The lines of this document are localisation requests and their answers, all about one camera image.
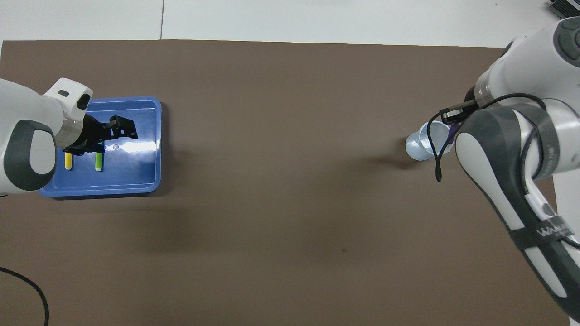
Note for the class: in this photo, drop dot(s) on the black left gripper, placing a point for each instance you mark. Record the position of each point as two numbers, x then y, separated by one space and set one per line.
90 131

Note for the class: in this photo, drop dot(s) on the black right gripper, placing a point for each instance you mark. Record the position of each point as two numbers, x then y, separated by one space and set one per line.
471 97

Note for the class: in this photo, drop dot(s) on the green pen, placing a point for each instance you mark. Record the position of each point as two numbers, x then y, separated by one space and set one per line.
98 162

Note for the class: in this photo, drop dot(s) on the purple pen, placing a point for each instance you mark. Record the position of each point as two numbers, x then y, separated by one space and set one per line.
451 132

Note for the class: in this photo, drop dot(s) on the yellow pen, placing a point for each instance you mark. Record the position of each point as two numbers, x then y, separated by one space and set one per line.
68 162

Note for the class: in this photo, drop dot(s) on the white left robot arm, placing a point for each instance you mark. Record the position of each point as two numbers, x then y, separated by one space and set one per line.
27 131

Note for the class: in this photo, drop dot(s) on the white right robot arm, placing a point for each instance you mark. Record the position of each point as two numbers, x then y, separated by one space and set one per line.
534 77

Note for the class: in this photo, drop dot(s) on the blue plastic tray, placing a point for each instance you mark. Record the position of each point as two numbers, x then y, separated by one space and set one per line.
136 176

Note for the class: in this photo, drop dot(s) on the translucent plastic cup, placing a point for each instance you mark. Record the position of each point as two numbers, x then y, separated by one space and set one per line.
414 147

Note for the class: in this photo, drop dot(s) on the grey ribbed device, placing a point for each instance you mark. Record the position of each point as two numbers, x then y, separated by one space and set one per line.
564 7

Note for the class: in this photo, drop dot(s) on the brown table mat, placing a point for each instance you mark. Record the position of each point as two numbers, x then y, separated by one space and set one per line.
290 190

